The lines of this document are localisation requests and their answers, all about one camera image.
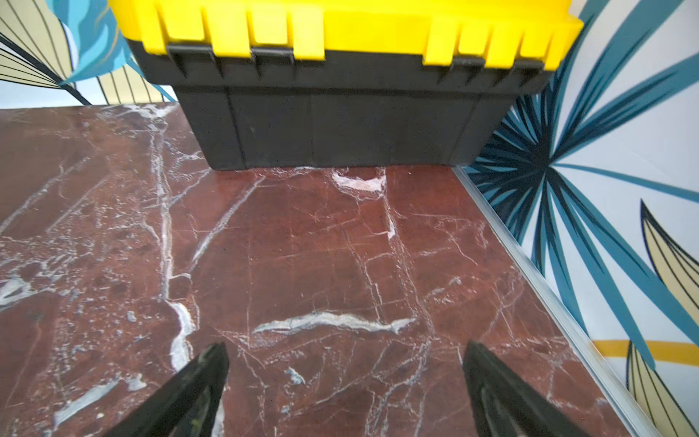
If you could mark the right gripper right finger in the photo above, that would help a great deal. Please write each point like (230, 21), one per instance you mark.
(503, 404)

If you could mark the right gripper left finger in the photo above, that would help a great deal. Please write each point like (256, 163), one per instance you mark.
(187, 404)

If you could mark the yellow black toolbox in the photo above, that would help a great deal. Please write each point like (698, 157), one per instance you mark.
(336, 84)

